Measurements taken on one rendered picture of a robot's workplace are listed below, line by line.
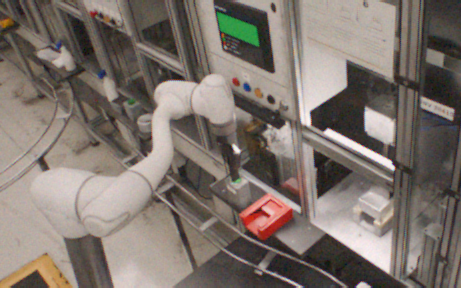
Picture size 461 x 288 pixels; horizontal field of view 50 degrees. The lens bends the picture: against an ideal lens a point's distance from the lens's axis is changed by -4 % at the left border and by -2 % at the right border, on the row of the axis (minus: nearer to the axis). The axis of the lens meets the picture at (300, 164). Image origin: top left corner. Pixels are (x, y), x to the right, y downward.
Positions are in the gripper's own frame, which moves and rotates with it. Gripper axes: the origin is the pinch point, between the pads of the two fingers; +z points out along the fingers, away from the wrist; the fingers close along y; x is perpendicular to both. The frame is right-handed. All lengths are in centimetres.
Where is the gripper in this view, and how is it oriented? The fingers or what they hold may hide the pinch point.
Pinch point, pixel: (234, 172)
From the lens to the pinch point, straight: 192.0
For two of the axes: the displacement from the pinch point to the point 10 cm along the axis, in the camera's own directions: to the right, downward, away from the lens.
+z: 0.8, 7.5, 6.5
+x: -7.0, 5.1, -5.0
